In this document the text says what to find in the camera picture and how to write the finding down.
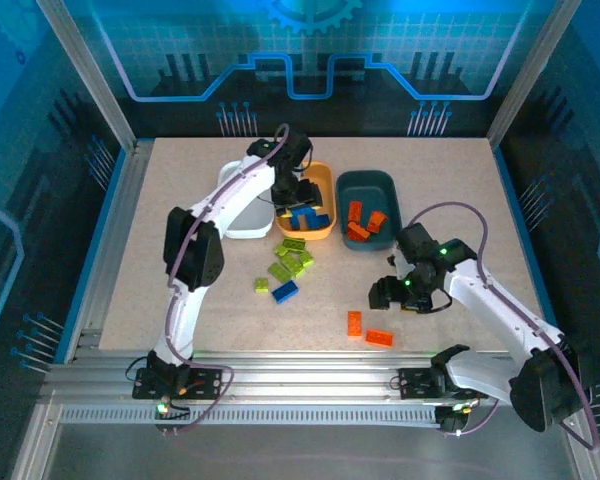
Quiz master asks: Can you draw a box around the white plastic container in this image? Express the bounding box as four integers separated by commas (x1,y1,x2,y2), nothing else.
217,160,275,240

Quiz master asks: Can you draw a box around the yellow plastic container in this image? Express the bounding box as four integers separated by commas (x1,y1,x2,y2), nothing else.
274,160,337,241

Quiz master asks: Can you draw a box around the teal plastic container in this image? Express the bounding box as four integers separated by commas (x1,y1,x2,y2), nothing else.
334,169,402,252

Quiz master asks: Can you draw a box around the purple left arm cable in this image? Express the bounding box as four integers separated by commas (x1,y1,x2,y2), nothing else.
152,123,291,437

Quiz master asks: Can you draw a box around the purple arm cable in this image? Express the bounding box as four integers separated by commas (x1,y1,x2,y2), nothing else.
407,200,600,451
152,123,291,437

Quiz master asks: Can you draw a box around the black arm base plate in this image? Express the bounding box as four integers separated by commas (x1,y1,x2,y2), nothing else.
132,367,221,401
397,367,449,401

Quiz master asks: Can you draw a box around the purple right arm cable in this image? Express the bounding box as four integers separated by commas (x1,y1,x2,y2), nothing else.
407,200,600,451

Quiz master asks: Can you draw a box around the aluminium frame rail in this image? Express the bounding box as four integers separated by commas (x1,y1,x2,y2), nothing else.
42,350,581,404

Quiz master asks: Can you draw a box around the aluminium side rail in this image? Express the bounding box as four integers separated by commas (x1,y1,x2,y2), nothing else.
62,139,156,362

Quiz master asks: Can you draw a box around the slotted aluminium cable tray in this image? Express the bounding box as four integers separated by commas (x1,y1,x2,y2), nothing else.
59,405,441,427

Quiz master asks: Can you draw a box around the aluminium corner post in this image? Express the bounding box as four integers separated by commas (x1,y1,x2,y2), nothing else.
35,0,140,152
485,0,584,147

